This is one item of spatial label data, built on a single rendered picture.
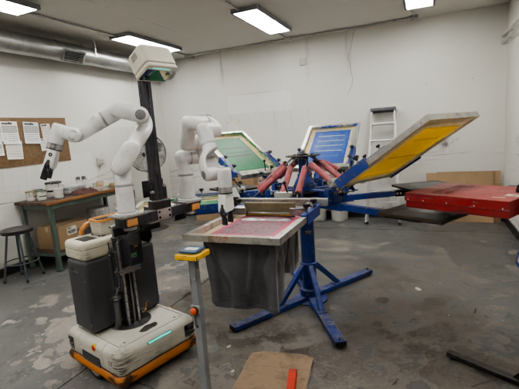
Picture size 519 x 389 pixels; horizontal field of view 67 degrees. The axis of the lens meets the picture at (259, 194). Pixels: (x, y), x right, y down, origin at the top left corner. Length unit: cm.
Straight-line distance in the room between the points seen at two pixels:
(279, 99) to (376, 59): 169
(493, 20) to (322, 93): 253
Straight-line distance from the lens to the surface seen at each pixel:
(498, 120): 658
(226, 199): 204
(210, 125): 220
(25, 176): 590
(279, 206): 258
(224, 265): 229
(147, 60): 222
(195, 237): 222
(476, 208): 233
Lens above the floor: 153
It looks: 9 degrees down
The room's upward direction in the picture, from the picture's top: 4 degrees counter-clockwise
